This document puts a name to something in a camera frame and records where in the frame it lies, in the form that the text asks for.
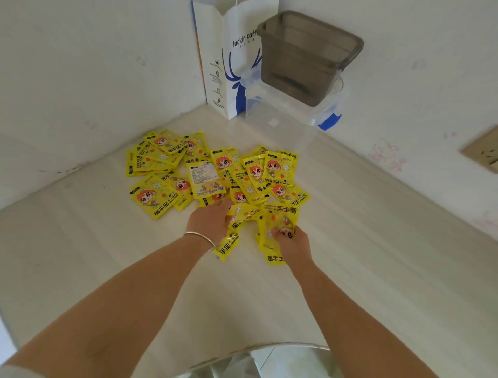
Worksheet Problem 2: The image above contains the yellow hand warmer packet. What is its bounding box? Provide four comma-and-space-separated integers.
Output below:
213, 204, 262, 262
255, 212, 299, 266

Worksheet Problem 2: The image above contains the person's right forearm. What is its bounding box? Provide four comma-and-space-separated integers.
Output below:
288, 259, 439, 378

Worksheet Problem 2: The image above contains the person's right hand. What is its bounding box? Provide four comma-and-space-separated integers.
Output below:
270, 226, 314, 270

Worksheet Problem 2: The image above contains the person's left forearm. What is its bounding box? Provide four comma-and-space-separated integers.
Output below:
0, 233, 215, 378

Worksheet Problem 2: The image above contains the white sleeve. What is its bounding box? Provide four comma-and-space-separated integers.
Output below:
0, 364, 44, 378

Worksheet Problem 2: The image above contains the beige wall socket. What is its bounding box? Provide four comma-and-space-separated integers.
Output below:
461, 125, 498, 174

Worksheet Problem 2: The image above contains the pile of yellow cartoon packets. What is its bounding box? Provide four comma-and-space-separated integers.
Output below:
124, 130, 312, 221

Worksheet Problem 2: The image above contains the silver bracelet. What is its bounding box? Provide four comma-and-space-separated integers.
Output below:
184, 231, 217, 252

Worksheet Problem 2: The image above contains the white and blue paper bag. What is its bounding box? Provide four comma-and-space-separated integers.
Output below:
191, 0, 280, 121

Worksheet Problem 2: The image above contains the grey translucent plastic bin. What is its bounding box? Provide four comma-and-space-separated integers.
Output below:
256, 10, 365, 108

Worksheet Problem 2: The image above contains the person's left hand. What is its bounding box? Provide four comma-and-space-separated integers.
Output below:
185, 198, 236, 251

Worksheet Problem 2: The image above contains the clear container with blue clips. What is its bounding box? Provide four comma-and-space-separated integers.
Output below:
244, 69, 346, 131

